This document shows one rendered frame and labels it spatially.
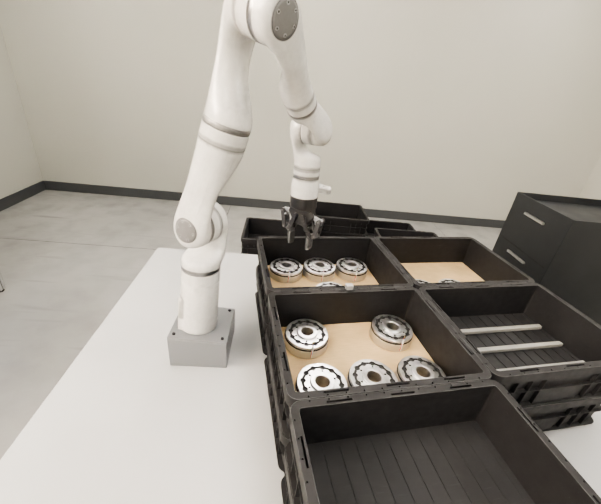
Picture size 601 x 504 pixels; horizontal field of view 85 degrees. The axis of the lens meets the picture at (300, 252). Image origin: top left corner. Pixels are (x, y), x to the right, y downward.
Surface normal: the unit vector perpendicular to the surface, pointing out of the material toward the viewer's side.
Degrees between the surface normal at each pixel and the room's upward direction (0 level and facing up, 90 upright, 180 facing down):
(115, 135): 90
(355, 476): 0
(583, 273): 90
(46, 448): 0
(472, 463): 0
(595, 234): 90
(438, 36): 90
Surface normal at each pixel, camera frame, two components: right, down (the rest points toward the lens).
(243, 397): 0.11, -0.87
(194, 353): 0.04, 0.48
